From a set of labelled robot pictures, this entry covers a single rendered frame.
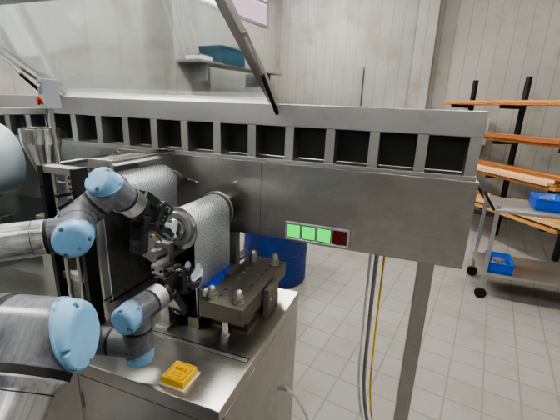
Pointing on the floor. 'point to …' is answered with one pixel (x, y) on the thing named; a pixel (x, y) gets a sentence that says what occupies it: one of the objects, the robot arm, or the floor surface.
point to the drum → (297, 270)
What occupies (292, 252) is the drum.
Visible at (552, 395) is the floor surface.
